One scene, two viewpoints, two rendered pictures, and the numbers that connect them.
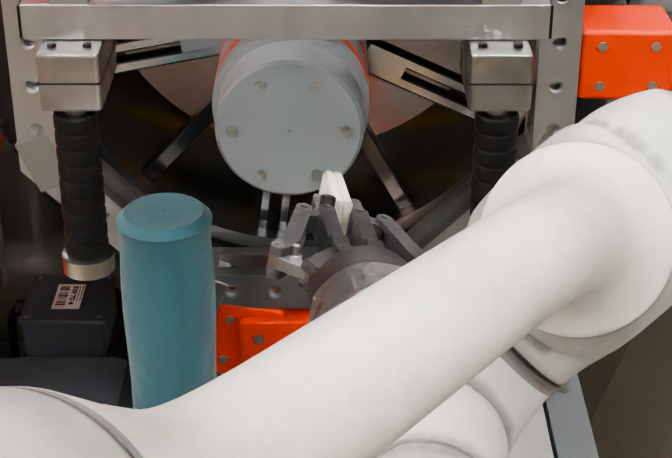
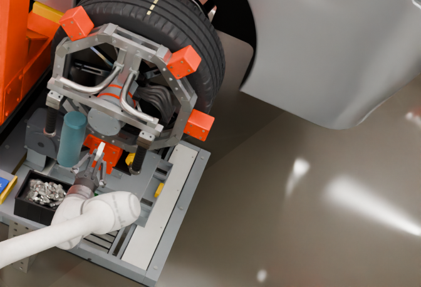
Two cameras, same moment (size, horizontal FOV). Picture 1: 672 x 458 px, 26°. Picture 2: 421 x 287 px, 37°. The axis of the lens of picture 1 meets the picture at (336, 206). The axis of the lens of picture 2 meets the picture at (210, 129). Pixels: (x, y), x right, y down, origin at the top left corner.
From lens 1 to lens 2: 1.30 m
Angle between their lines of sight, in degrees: 18
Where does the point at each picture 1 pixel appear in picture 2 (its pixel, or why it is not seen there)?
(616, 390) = (222, 160)
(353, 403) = (27, 250)
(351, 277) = (77, 188)
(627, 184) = (107, 215)
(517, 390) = not seen: hidden behind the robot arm
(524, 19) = (154, 131)
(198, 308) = (76, 141)
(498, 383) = not seen: hidden behind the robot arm
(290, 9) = (104, 108)
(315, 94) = (110, 119)
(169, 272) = (71, 133)
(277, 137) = (100, 123)
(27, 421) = not seen: outside the picture
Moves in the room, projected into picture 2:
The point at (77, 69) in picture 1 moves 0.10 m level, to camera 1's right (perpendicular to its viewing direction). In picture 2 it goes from (54, 101) to (81, 113)
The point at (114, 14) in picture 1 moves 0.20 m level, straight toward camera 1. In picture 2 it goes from (67, 92) to (49, 135)
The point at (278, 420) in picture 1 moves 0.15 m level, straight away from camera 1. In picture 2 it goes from (12, 252) to (37, 207)
